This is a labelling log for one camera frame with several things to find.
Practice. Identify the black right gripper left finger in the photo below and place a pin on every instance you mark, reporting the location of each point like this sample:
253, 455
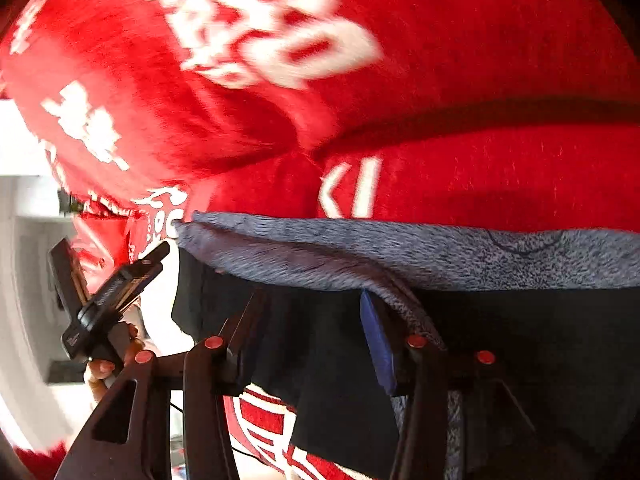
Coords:
127, 435

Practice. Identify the red blanket white characters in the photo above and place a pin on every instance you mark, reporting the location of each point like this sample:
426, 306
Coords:
517, 116

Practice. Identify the person's left hand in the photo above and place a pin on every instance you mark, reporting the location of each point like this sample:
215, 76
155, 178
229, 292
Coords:
97, 371

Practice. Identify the black pants grey waistband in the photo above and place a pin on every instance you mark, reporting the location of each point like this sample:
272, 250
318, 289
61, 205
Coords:
558, 309

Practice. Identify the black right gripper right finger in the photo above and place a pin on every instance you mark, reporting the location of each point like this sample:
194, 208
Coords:
460, 417

